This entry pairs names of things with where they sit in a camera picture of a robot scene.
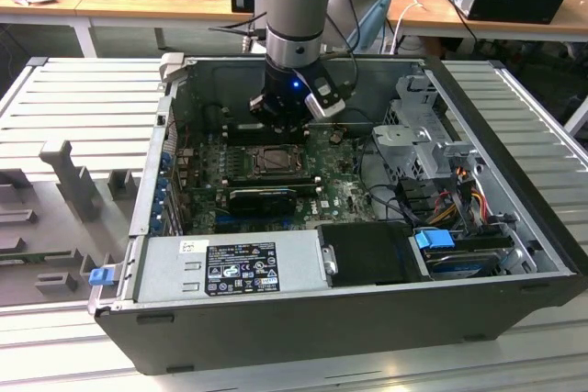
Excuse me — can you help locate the blue disk carrier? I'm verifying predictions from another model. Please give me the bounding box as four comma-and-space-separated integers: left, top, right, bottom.
413, 228, 457, 256

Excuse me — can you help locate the white cable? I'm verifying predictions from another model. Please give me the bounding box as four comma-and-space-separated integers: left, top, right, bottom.
391, 0, 426, 54

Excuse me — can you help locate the green motherboard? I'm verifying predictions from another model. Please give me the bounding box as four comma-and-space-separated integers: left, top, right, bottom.
181, 125, 382, 235

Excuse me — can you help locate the black RAM slot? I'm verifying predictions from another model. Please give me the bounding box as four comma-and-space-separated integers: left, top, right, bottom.
224, 180, 322, 192
228, 123, 275, 136
227, 172, 314, 184

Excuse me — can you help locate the black graphics card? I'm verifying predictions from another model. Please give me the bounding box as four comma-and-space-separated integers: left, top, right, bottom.
228, 187, 298, 218

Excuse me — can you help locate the black plastic shroud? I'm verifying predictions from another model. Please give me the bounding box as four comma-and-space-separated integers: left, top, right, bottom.
316, 221, 433, 288

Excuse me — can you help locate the grey parts rack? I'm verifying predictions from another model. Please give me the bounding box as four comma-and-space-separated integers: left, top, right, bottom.
0, 139, 143, 308

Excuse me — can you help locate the white metal frame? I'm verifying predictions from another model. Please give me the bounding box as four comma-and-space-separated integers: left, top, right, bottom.
563, 96, 588, 137

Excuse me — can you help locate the pale blue teach pendant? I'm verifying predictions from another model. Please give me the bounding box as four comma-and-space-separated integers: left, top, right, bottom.
351, 0, 392, 51

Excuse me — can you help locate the CPU socket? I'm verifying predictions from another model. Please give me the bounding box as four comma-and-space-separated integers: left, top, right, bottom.
247, 143, 308, 178

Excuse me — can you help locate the grey metal drive cage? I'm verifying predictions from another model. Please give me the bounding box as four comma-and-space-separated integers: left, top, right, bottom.
371, 73, 488, 182

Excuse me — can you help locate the thin wire locking lever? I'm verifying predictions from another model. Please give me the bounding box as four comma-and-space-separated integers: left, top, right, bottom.
251, 170, 308, 180
251, 143, 305, 152

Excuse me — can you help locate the blue case latch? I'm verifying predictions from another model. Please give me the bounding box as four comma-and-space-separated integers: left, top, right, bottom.
90, 267, 114, 287

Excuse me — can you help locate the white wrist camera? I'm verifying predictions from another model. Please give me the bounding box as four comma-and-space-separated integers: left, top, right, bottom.
304, 78, 346, 119

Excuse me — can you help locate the black open PC case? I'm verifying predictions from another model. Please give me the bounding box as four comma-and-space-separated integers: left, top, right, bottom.
86, 52, 581, 377

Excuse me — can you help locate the blue expansion slot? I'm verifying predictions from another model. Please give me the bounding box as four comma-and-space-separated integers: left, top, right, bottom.
215, 213, 258, 233

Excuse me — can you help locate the yellow red wire bundle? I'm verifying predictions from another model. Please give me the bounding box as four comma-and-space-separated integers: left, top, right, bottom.
471, 184, 490, 221

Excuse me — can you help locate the grey power supply unit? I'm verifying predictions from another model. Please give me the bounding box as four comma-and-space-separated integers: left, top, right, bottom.
135, 230, 330, 304

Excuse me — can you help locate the grey case release handle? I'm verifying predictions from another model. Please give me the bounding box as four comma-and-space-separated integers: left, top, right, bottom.
159, 52, 187, 86

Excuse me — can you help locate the hard disk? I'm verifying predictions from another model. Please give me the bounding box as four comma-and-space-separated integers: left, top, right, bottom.
424, 249, 503, 281

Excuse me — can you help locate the silver square CPU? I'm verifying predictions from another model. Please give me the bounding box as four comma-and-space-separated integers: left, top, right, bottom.
259, 150, 294, 172

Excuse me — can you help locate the metal CPU socket cover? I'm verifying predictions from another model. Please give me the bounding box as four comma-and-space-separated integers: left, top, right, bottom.
250, 145, 305, 178

